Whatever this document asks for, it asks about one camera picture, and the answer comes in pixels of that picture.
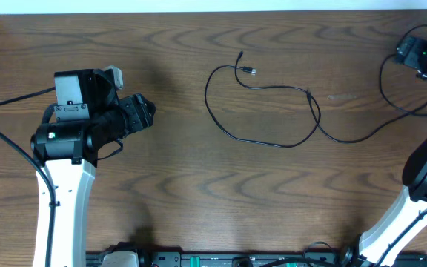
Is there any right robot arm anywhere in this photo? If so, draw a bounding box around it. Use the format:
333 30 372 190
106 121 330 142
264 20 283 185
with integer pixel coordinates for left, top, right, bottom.
341 33 427 266

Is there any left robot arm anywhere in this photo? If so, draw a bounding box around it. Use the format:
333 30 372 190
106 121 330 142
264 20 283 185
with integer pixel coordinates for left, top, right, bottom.
31 65 156 266

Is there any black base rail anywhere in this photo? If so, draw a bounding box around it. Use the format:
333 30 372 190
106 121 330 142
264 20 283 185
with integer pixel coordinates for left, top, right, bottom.
85 243 427 267

